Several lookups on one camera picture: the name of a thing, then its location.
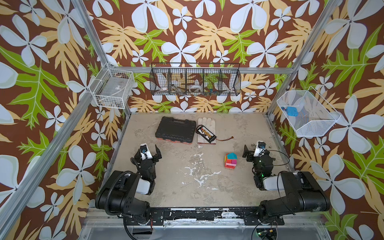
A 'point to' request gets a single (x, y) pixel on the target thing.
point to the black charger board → (207, 134)
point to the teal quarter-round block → (232, 156)
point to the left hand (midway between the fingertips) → (146, 146)
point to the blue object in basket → (292, 111)
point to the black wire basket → (192, 79)
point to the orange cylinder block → (226, 157)
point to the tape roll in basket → (195, 88)
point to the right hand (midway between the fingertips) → (252, 145)
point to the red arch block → (230, 166)
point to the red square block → (229, 161)
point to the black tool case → (182, 131)
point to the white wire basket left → (111, 88)
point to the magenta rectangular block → (234, 161)
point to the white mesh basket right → (315, 116)
